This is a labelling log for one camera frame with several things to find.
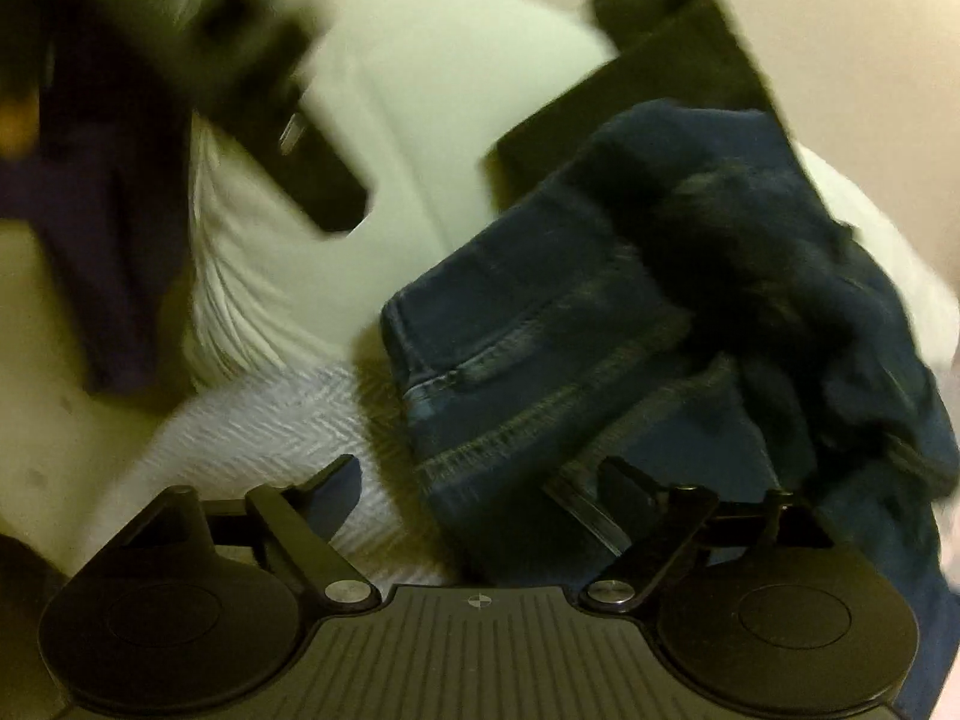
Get dark blue denim jeans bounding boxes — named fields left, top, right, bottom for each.
left=381, top=103, right=958, bottom=718

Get white ribbed garment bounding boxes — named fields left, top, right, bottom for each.
left=182, top=119, right=379, bottom=388

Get black folded garment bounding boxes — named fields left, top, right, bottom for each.
left=493, top=0, right=796, bottom=205

